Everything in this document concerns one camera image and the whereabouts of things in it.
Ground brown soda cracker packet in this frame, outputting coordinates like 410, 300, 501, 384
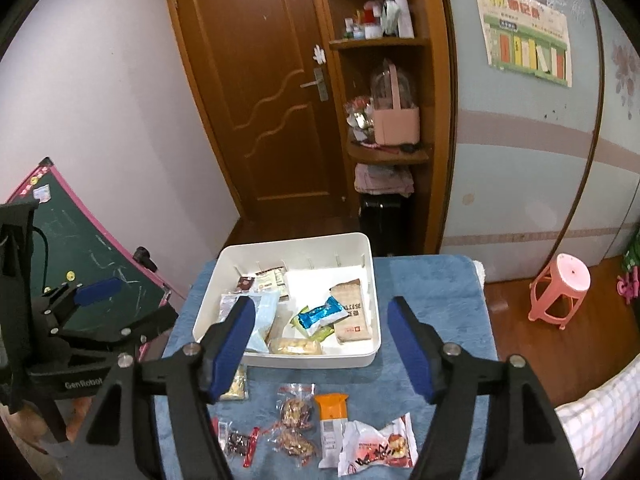
330, 280, 371, 344

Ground blue white snack packet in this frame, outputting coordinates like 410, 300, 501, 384
298, 296, 349, 334

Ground green snack packet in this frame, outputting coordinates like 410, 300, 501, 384
290, 306, 334, 342

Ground large clear bread bag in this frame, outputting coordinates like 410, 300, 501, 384
218, 292, 280, 353

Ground yellow puffed rice cake packet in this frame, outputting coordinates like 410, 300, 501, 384
268, 337, 322, 356

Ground small dark red packet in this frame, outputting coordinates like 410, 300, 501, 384
234, 276, 255, 294

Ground brown white snack packet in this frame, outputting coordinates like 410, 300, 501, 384
253, 266, 288, 301

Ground upper walnut date packet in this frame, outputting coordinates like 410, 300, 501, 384
277, 384, 316, 431

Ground walnut date packet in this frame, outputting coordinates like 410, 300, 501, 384
268, 425, 317, 467
277, 384, 316, 431

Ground red edged dark candy packet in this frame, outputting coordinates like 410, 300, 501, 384
212, 417, 262, 468

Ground orange white snack packet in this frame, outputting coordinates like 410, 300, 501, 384
314, 393, 348, 469

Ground blue fuzzy table cloth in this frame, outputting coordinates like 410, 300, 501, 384
155, 255, 497, 479

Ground red white jujube snack bag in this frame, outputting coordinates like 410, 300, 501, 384
337, 413, 419, 477

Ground white plastic storage bin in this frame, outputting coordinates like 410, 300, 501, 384
192, 232, 382, 370

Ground lower walnut date packet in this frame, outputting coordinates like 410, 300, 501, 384
268, 425, 317, 467

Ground pink plastic stool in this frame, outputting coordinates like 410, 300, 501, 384
528, 254, 591, 330

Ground folded pink clothes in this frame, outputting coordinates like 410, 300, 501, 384
354, 164, 414, 196

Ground white checked bedding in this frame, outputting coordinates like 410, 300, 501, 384
555, 356, 639, 479

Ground pink toy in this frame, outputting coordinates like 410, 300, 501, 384
616, 266, 640, 306

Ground pink basket clear dome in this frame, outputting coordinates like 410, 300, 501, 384
370, 60, 421, 146

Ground brown wooden door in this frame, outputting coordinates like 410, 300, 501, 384
169, 0, 354, 221

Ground light blue wardrobe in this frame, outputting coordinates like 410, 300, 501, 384
442, 0, 639, 282

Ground wooden corner shelf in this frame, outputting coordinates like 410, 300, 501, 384
312, 0, 457, 254

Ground bottles on top shelf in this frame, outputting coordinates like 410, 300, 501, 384
343, 0, 416, 40

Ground green chalkboard pink frame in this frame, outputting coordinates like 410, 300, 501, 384
9, 157, 172, 332

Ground colourful wall poster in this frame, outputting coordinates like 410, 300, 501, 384
476, 0, 573, 88

